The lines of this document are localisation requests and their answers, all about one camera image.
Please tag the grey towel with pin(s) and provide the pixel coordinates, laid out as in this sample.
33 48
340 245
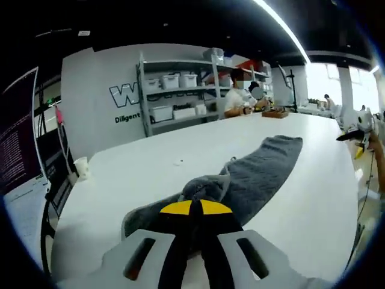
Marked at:
258 174

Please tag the black tripod stand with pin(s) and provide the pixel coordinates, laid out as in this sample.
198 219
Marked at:
294 90

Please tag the brown wooden tray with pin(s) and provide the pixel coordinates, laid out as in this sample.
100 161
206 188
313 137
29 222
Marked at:
275 114

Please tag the white paper cup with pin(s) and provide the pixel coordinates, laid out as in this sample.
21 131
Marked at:
81 168

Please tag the long ceiling light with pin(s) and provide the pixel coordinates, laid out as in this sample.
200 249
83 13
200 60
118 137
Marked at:
285 27

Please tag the black equipment rack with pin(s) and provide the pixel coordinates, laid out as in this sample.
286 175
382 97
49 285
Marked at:
57 156

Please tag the grey storage shelf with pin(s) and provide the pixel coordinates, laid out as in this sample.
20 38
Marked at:
146 114

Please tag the pink cloth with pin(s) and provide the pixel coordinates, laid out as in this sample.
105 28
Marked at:
59 116

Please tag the computer monitor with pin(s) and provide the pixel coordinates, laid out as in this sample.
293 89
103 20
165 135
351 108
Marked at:
15 135

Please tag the shelf with white bins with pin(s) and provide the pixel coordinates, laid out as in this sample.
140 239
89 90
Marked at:
170 80

